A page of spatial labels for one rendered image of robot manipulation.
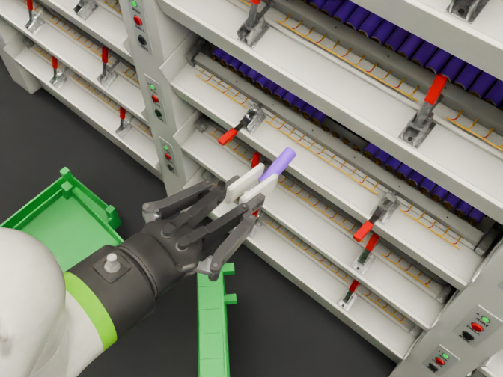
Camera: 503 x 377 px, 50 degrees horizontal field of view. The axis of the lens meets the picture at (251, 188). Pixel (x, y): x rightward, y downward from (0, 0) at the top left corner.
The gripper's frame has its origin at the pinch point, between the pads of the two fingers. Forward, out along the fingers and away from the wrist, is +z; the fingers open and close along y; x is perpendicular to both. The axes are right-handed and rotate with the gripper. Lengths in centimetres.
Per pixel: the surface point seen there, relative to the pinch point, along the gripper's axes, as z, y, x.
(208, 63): 18.9, 26.6, 3.6
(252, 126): 16.0, 12.7, 7.1
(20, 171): 6, 80, 66
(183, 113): 18.9, 31.7, 18.7
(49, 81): 22, 86, 47
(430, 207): 20.3, -18.3, 3.3
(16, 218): -5, 65, 64
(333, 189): 16.3, -4.7, 8.2
